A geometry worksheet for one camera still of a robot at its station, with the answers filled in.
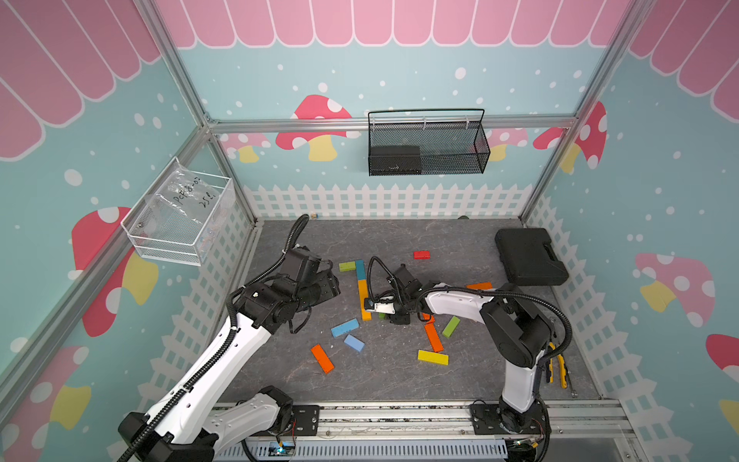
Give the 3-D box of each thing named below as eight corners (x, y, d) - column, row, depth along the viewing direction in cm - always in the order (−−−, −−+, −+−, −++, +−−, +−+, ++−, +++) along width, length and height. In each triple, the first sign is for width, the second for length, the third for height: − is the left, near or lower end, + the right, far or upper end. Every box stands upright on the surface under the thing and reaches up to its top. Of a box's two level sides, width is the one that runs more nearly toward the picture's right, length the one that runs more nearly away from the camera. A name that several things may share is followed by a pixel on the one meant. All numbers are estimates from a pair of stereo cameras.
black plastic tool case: (509, 287, 103) (516, 276, 97) (493, 240, 117) (499, 228, 112) (561, 287, 103) (571, 277, 97) (539, 240, 117) (547, 228, 112)
